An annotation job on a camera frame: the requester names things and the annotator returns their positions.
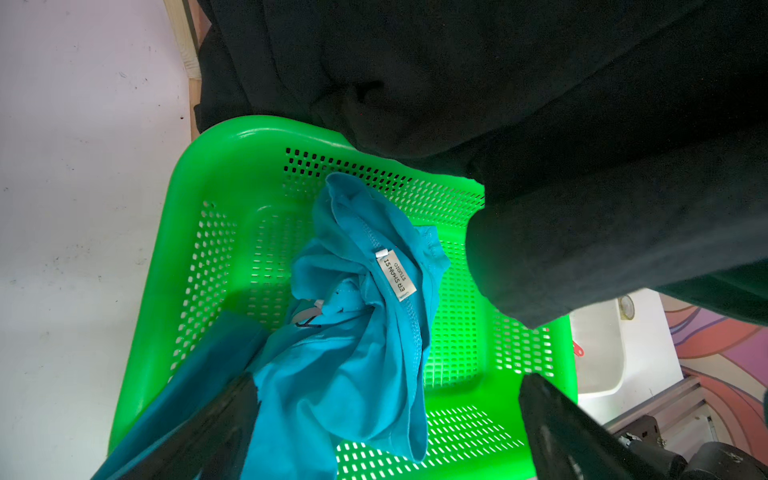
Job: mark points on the teal t-shirt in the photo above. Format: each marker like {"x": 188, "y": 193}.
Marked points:
{"x": 348, "y": 362}

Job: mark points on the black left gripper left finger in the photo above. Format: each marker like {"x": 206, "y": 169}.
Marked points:
{"x": 213, "y": 444}

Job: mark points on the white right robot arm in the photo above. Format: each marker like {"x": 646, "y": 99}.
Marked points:
{"x": 644, "y": 429}

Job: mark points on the black t-shirt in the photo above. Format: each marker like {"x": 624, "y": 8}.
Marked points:
{"x": 621, "y": 144}

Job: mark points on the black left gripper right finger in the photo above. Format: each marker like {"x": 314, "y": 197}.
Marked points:
{"x": 565, "y": 443}

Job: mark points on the white plastic tray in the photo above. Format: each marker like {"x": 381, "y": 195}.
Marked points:
{"x": 596, "y": 328}

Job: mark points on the wooden clothes rack frame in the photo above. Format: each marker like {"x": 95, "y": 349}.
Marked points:
{"x": 189, "y": 25}

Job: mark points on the red clothespin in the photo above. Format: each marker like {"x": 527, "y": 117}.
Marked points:
{"x": 578, "y": 350}

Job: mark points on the yellow tape roll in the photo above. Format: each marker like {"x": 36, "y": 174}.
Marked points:
{"x": 626, "y": 308}

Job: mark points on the green perforated plastic basket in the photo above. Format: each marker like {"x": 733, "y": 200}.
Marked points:
{"x": 238, "y": 211}

